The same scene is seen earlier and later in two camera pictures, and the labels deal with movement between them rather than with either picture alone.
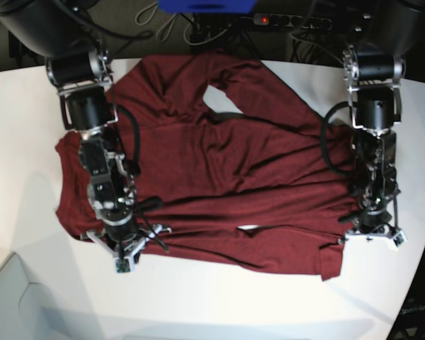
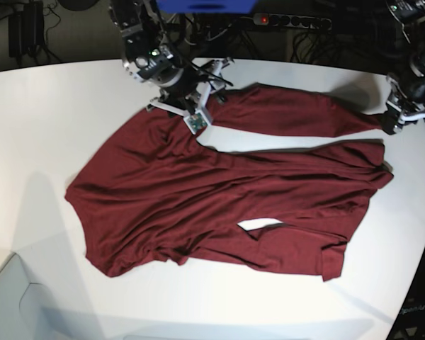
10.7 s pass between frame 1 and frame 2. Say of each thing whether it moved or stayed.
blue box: stayed
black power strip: stayed
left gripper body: moved
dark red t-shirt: moved
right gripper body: moved
